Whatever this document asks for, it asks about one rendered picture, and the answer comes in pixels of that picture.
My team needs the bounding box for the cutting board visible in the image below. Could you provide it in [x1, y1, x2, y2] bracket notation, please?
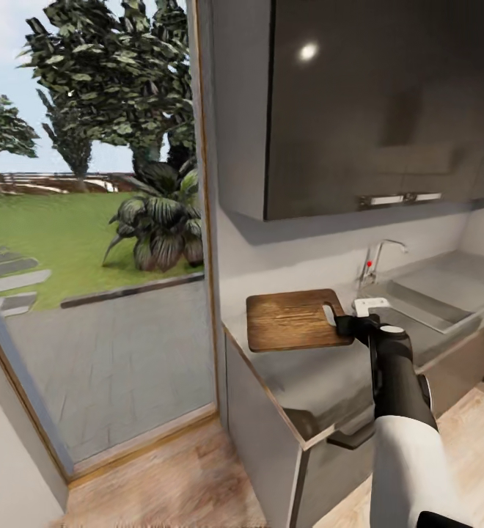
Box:
[246, 287, 356, 353]

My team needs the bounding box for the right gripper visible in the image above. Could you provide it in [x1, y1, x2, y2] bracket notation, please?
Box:
[334, 313, 381, 340]

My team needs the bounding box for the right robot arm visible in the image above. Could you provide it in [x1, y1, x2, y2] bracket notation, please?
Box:
[334, 297, 474, 528]

